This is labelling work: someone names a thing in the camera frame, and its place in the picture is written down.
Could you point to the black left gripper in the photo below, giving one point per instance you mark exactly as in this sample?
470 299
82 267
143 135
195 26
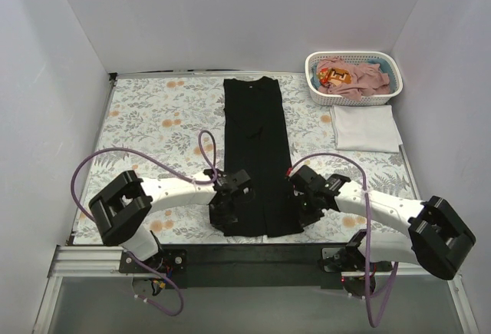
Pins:
224 215

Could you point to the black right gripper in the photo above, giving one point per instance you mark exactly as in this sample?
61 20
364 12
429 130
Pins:
307 211

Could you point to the black t-shirt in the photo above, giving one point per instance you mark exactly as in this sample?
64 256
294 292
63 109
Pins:
256 141

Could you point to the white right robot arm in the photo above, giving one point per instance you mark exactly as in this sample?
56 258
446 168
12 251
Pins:
427 233

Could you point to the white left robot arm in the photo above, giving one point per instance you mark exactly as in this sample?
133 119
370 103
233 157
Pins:
120 208

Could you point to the folded white t-shirt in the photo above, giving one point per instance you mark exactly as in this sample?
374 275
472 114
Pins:
371 129

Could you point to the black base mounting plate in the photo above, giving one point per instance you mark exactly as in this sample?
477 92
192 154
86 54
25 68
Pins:
260 265

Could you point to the floral patterned table mat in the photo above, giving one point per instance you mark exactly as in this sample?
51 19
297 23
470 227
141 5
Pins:
157 124

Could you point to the pink t-shirt with print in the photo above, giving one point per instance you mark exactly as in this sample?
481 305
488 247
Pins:
352 81

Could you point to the white plastic laundry basket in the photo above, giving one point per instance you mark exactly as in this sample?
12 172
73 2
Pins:
352 57

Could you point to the blue garment in basket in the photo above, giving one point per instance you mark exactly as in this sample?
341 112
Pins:
385 68

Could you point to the aluminium frame rail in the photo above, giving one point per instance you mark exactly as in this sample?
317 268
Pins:
98 289

